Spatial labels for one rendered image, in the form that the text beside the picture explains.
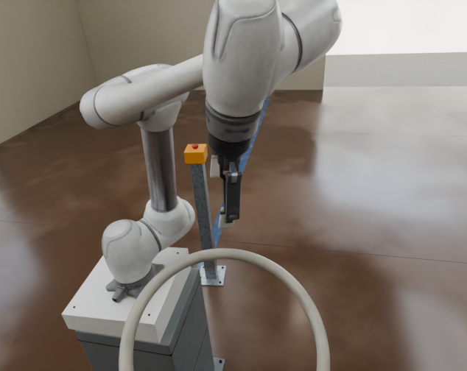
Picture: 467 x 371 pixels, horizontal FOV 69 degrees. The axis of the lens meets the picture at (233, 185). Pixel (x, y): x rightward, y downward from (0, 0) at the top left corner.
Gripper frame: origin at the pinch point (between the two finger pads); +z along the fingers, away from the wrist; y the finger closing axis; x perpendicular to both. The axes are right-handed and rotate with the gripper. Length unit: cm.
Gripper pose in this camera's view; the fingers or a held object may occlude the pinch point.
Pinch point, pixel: (221, 196)
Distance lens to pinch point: 73.6
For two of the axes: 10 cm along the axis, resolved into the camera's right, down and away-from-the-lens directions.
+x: 9.8, -0.7, 1.9
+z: -1.1, 6.2, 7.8
